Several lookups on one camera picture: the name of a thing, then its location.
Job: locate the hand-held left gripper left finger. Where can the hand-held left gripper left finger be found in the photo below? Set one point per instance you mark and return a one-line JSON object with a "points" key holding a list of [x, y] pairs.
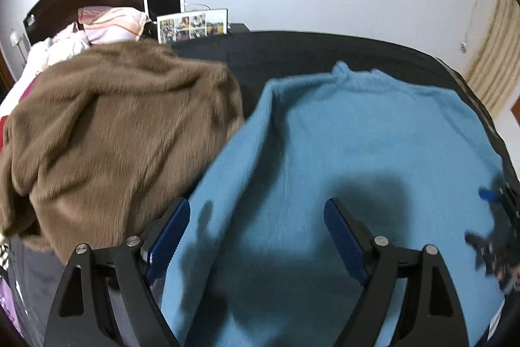
{"points": [[166, 241]]}

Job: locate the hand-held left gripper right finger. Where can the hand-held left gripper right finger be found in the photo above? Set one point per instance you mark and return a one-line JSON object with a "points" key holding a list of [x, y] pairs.
{"points": [[345, 241]]}

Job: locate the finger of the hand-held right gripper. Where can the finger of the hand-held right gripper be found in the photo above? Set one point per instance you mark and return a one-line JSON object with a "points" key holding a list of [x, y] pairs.
{"points": [[487, 194], [477, 239]]}

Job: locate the teal knit sweater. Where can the teal knit sweater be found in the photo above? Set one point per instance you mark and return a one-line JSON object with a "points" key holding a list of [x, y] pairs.
{"points": [[345, 139]]}

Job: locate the brown fleece garment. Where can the brown fleece garment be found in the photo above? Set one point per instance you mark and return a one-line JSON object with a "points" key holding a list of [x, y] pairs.
{"points": [[105, 135]]}

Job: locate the beige curtain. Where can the beige curtain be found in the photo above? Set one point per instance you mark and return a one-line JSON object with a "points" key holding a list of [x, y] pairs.
{"points": [[497, 58]]}

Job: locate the purple floral bedsheet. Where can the purple floral bedsheet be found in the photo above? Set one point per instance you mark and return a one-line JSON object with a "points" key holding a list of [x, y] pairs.
{"points": [[8, 306]]}

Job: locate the black satin sheet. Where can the black satin sheet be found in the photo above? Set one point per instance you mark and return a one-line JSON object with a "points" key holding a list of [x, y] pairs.
{"points": [[292, 50]]}

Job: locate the white quilt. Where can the white quilt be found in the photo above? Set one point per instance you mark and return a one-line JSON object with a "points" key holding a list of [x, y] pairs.
{"points": [[28, 66]]}

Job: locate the pink striped pillow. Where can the pink striped pillow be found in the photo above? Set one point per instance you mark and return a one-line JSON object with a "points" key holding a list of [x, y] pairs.
{"points": [[113, 21]]}

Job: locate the white tablet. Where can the white tablet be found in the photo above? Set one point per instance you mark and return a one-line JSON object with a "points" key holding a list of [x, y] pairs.
{"points": [[164, 3]]}

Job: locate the white bedside lamp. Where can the white bedside lamp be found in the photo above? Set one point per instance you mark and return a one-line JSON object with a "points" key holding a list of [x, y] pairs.
{"points": [[15, 40]]}

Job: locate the photo collage frame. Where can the photo collage frame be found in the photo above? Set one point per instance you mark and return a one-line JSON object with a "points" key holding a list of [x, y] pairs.
{"points": [[191, 26]]}

